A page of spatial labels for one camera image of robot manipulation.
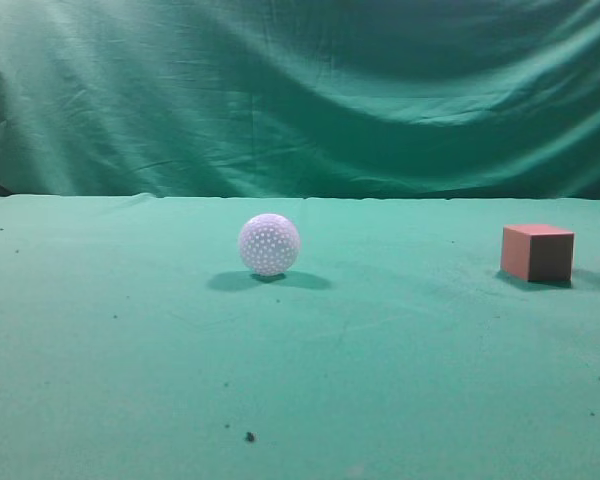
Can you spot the white dimpled ball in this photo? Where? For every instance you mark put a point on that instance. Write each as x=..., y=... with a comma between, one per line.
x=269, y=244

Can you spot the green backdrop cloth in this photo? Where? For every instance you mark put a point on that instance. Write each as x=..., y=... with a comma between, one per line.
x=344, y=99

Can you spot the green table cloth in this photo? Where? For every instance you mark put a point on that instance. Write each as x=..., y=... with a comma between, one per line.
x=135, y=343

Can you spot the red cube block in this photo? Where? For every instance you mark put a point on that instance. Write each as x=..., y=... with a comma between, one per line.
x=537, y=252

